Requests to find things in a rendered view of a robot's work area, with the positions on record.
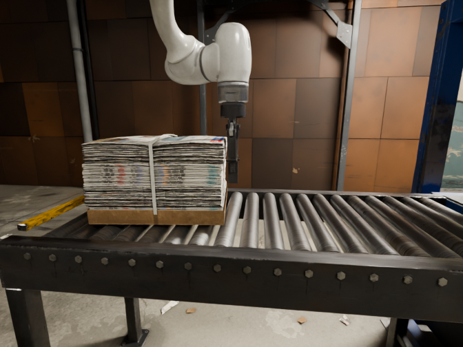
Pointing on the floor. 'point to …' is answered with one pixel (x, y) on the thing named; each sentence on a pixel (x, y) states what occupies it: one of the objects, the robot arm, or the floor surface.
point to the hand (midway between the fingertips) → (233, 171)
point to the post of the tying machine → (439, 103)
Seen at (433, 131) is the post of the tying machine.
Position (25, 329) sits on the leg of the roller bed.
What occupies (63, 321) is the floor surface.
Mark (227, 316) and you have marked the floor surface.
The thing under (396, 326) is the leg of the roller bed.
